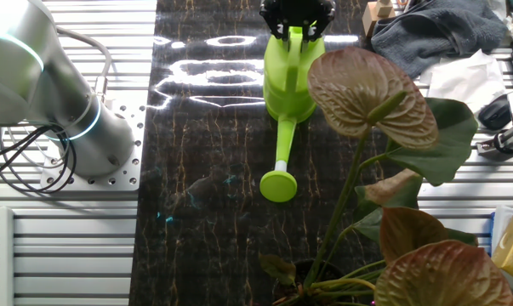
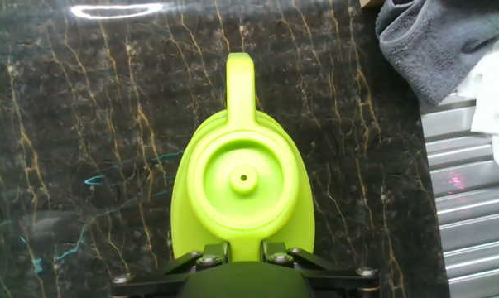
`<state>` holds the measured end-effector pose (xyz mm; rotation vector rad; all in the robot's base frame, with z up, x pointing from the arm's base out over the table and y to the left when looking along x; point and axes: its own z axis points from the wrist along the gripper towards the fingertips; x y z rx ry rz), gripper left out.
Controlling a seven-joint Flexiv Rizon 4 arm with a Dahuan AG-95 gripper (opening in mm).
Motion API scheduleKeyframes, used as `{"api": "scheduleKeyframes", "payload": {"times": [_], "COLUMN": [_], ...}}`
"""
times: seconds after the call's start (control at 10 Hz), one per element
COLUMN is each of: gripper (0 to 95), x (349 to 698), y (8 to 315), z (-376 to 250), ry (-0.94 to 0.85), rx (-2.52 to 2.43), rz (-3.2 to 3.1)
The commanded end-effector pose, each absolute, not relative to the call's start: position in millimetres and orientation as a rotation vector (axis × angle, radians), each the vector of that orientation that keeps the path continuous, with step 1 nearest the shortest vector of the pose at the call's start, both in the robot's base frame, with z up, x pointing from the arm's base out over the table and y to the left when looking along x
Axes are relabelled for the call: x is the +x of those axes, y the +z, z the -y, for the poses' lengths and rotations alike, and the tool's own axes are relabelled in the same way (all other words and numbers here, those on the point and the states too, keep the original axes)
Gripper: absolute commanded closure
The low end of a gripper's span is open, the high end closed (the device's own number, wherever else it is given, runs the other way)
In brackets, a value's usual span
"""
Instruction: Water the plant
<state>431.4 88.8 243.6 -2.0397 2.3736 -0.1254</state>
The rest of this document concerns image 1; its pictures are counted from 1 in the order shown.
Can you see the plant in red pot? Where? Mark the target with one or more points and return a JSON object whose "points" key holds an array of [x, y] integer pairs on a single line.
{"points": [[366, 89]]}

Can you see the black computer mouse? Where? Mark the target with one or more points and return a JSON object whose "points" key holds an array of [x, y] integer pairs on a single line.
{"points": [[494, 112]]}

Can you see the aluminium camera mount bar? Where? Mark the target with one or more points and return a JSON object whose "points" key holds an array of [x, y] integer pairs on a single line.
{"points": [[488, 146]]}

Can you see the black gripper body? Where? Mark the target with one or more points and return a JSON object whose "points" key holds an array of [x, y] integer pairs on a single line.
{"points": [[299, 11]]}

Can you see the grey towel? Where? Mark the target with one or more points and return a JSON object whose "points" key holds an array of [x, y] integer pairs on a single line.
{"points": [[443, 30]]}

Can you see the wooden block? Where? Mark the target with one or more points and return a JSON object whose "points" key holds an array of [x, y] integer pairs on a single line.
{"points": [[371, 17]]}

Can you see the black marble pattern mat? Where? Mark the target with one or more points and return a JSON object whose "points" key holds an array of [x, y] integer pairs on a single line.
{"points": [[218, 149]]}

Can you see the perforated silver base plate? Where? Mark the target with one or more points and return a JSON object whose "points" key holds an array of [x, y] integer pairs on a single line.
{"points": [[128, 170]]}

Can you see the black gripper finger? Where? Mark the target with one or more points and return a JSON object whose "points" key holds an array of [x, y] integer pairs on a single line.
{"points": [[276, 24], [323, 22]]}

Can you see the white paper towel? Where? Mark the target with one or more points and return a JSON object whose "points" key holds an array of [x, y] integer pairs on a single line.
{"points": [[464, 81]]}

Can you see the lime green watering can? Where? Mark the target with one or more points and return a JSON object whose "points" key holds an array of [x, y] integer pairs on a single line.
{"points": [[286, 85]]}

